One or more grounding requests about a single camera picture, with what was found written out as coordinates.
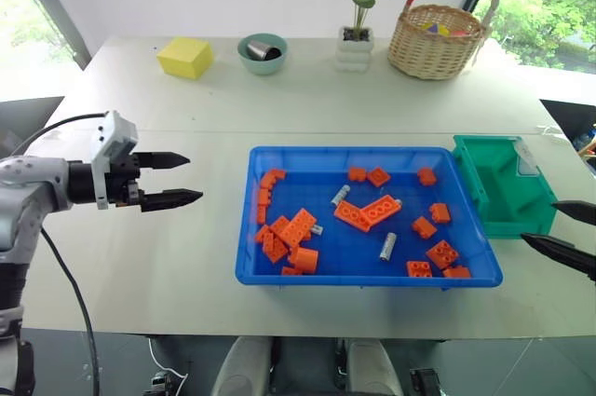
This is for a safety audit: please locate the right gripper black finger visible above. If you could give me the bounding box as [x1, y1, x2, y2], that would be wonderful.
[520, 233, 596, 281]
[551, 200, 596, 225]

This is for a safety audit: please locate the green plastic bin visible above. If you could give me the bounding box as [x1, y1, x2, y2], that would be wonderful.
[452, 134, 559, 240]

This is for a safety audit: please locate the grey rounded shape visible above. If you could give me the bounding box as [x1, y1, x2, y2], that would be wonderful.
[211, 335, 274, 396]
[346, 339, 404, 396]

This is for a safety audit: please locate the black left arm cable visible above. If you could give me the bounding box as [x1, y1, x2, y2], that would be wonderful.
[8, 112, 106, 396]

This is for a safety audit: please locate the metal cup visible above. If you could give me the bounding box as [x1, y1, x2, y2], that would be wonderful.
[246, 39, 272, 61]

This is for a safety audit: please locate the teal ceramic bowl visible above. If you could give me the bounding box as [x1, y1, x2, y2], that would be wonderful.
[237, 32, 289, 76]

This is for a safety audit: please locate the yellow foam block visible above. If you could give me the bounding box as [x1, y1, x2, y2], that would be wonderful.
[156, 36, 215, 80]

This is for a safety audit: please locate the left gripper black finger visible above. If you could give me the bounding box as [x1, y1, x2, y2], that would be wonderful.
[141, 188, 205, 213]
[134, 151, 191, 171]

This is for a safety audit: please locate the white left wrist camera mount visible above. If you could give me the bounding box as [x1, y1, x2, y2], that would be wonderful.
[90, 110, 140, 211]

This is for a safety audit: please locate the white thin cable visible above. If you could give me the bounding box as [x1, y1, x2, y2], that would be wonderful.
[148, 337, 190, 379]
[535, 124, 567, 139]

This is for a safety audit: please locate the white plant pot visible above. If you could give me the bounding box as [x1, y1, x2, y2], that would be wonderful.
[335, 25, 376, 74]

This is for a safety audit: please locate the blue plastic tray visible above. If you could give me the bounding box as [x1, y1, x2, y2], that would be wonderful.
[234, 145, 505, 291]

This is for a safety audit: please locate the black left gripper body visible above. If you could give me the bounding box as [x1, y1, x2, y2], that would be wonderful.
[106, 152, 145, 209]

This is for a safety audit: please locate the wicker basket with handle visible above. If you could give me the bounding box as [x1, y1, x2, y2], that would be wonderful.
[386, 0, 508, 82]

